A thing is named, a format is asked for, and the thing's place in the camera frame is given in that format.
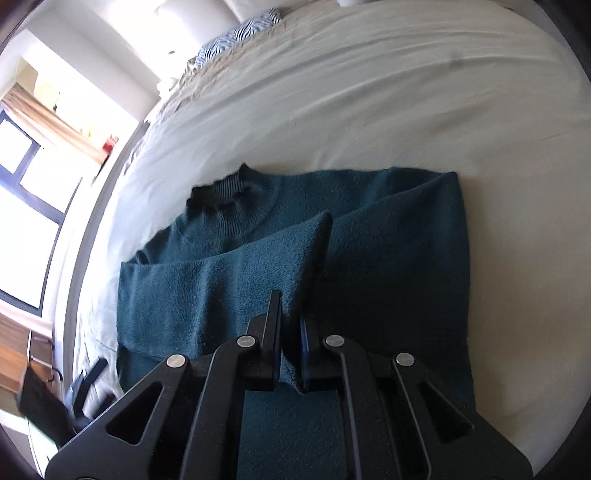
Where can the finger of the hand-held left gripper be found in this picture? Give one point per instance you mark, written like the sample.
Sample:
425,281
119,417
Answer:
94,374

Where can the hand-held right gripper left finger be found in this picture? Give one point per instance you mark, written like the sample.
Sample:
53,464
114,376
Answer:
277,325

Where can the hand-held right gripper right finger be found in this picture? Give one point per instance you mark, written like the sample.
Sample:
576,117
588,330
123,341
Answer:
304,353

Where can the dark teal knit sweater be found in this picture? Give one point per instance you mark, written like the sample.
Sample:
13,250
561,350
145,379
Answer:
207,286

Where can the black framed window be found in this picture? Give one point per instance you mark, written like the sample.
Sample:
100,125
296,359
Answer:
28,182

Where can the bed with beige sheet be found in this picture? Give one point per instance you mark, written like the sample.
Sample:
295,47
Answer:
369,115

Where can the red box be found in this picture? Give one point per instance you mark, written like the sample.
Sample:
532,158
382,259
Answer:
111,144

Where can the beige curtain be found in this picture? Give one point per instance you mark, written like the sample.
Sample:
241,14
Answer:
51,122

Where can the zebra striped pillow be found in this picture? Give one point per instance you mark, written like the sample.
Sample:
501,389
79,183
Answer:
240,33

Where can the beige padded headboard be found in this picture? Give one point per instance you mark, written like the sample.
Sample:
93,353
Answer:
277,6

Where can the black chair with metal frame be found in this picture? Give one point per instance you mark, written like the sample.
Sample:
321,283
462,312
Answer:
41,406

